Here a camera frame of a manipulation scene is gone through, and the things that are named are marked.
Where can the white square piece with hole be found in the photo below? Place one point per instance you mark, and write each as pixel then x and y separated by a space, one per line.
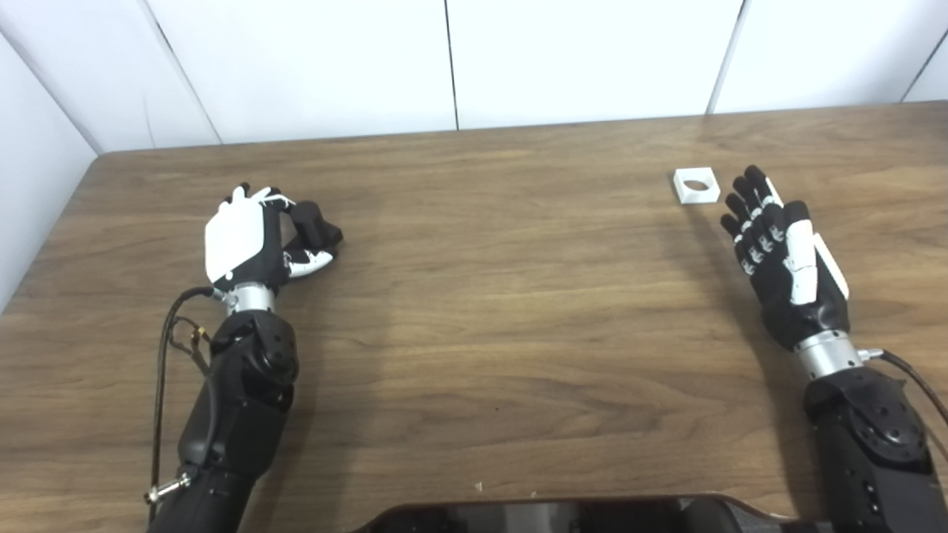
pixel 703 198

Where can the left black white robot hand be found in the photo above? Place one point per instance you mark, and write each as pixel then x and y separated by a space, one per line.
pixel 233 237

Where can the black robot torso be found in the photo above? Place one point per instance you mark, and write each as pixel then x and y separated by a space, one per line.
pixel 533 518

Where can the black peg with square base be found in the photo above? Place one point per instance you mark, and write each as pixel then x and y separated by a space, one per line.
pixel 315 226

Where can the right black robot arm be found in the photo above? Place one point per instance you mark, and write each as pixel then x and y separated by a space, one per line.
pixel 874 444

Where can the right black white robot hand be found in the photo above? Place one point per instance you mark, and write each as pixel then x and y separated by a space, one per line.
pixel 807 311

